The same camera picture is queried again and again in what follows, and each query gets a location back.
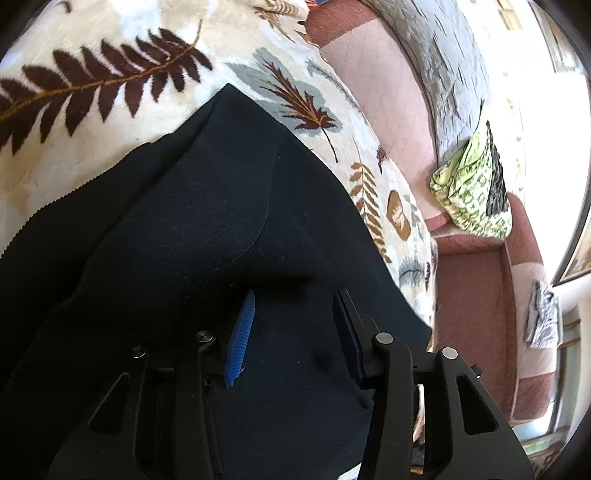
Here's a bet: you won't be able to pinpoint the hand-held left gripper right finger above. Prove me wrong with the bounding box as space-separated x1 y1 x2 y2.
331 290 536 480

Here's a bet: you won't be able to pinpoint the black pants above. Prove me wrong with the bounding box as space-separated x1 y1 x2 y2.
0 83 434 480

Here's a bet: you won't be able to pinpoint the pink and brown sofa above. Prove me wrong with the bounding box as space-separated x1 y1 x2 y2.
305 0 561 428

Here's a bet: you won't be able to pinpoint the small wall frame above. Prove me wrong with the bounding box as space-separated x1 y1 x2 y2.
496 0 518 28

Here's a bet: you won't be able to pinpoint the brown glass door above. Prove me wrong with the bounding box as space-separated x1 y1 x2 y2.
551 194 591 288

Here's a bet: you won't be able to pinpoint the large wall frame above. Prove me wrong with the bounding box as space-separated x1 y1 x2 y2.
544 14 581 73

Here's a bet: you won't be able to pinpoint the green patterned folded cloth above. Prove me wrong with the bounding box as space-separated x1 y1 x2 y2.
429 104 513 240

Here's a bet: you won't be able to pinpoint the grey quilted blanket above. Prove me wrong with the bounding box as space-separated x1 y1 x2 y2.
369 0 492 160

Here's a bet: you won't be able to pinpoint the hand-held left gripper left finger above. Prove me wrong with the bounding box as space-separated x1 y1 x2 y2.
48 290 257 480

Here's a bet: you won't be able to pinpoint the grey and white cloth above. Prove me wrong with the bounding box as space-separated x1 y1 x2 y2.
524 279 561 349

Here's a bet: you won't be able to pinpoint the leaf print blanket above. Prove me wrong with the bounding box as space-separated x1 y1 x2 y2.
0 0 439 437

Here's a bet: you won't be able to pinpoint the dark grey cloth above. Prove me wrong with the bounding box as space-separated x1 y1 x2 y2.
484 138 509 217

